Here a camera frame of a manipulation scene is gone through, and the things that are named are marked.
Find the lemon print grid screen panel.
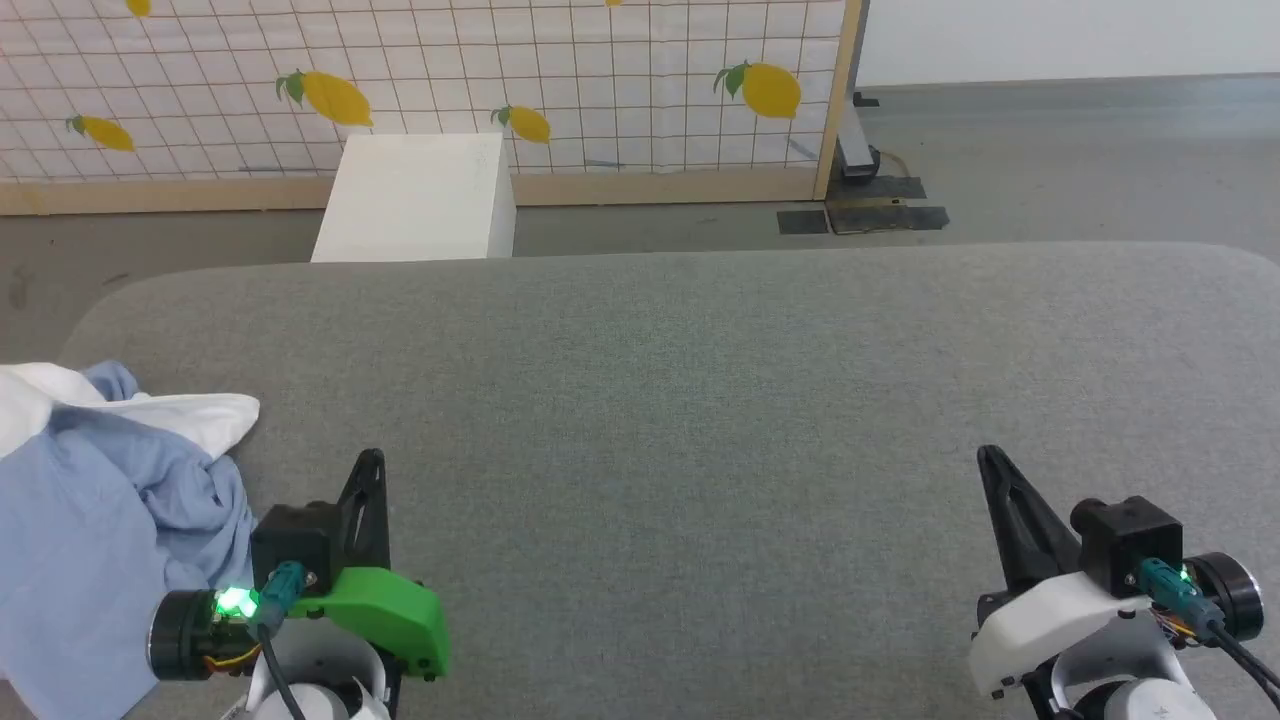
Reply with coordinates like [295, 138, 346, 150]
[0, 0, 867, 217]

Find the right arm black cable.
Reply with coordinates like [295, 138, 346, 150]
[1138, 558, 1280, 701]

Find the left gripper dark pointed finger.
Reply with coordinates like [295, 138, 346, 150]
[336, 449, 392, 573]

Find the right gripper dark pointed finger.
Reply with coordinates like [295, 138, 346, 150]
[976, 445, 1084, 594]

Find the white rectangular box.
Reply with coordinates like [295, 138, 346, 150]
[310, 132, 518, 264]

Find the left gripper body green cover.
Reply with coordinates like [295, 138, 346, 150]
[148, 566, 452, 684]

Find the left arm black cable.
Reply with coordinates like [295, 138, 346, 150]
[245, 560, 309, 720]

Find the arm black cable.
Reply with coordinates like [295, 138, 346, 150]
[1138, 558, 1280, 701]
[245, 560, 309, 720]

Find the black floor mat under foot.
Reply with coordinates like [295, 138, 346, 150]
[850, 176, 927, 202]

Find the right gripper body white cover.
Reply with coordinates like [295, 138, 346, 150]
[967, 552, 1264, 700]

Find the light blue shirt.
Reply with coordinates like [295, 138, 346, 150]
[0, 361, 263, 720]

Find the grey metal screen foot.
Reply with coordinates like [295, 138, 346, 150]
[835, 92, 883, 187]

